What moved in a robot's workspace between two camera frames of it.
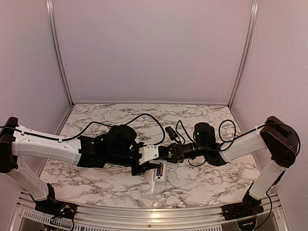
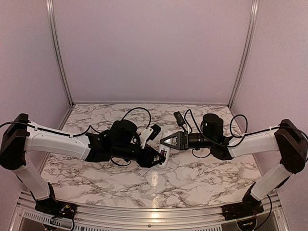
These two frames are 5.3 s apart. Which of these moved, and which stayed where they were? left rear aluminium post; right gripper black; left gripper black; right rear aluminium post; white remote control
Moved: white remote control; left gripper black; right gripper black
Stayed: left rear aluminium post; right rear aluminium post
